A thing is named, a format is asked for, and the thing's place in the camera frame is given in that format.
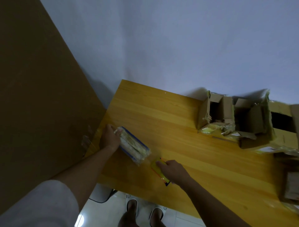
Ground person's right hand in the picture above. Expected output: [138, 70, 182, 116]
[155, 160, 193, 187]

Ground person's left hand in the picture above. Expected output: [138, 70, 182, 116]
[99, 124, 122, 152]

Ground orange dispenser with yellow tape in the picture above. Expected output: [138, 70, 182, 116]
[150, 158, 171, 187]

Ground taped box with blue stripe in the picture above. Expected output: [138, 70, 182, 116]
[114, 126, 151, 165]

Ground row of cardboard boxes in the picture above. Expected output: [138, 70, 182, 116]
[197, 90, 299, 156]

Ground taped cardboard box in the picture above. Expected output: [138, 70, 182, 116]
[279, 172, 299, 204]

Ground person's left forearm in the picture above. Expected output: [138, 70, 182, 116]
[52, 145, 117, 211]

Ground person's right forearm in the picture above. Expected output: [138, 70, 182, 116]
[182, 177, 252, 227]

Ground person's right foot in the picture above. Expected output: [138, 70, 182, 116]
[150, 209, 166, 227]

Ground person's left white slipper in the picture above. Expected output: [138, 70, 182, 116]
[125, 198, 139, 218]

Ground large brown cardboard sheet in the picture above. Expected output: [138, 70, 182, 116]
[0, 0, 107, 215]

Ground person's white shirt sleeve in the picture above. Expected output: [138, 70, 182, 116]
[0, 179, 80, 227]

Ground yellow wooden table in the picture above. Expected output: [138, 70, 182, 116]
[84, 79, 299, 227]

